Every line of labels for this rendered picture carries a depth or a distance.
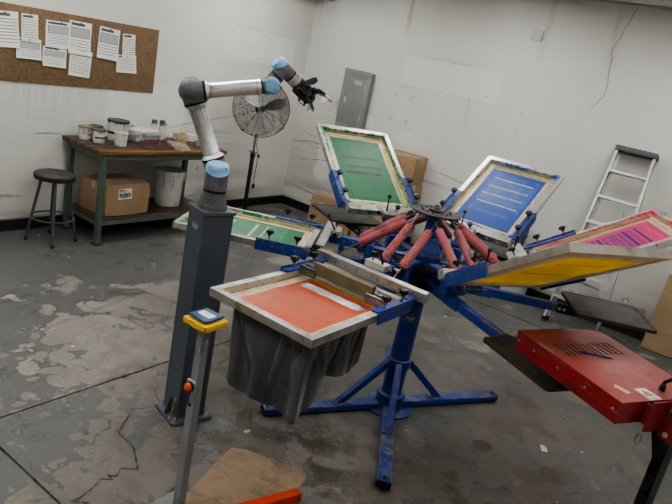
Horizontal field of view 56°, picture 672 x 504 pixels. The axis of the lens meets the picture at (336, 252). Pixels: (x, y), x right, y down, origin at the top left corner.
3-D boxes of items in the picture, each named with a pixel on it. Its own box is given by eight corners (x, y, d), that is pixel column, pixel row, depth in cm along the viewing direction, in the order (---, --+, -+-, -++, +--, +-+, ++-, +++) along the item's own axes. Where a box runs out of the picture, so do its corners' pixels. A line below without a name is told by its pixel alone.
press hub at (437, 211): (397, 431, 383) (453, 217, 343) (346, 402, 403) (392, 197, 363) (428, 410, 414) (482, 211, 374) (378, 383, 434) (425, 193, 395)
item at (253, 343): (292, 427, 272) (311, 337, 260) (219, 382, 296) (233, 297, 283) (297, 425, 275) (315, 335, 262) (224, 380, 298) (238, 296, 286)
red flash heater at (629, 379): (705, 426, 242) (717, 398, 239) (620, 434, 222) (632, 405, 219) (588, 349, 294) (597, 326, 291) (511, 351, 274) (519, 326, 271)
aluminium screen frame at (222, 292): (310, 349, 249) (312, 340, 248) (208, 295, 280) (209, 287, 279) (409, 308, 312) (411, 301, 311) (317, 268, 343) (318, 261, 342)
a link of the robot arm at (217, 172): (202, 189, 314) (206, 162, 310) (203, 183, 326) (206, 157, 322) (226, 193, 316) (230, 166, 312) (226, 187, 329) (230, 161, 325)
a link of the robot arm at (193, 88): (174, 81, 296) (279, 73, 303) (176, 79, 307) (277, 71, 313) (178, 106, 300) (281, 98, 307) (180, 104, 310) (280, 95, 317)
